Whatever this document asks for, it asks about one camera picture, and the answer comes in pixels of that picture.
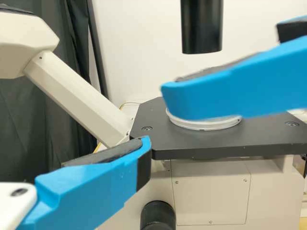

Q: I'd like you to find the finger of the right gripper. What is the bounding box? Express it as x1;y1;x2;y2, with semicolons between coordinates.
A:
276;14;307;44
160;35;307;121

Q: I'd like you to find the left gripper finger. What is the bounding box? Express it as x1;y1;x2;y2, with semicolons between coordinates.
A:
16;135;153;230

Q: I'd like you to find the petri dish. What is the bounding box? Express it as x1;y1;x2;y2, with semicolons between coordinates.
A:
165;107;242;131

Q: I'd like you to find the cream microscope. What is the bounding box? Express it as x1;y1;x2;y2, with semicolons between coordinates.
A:
0;0;307;230

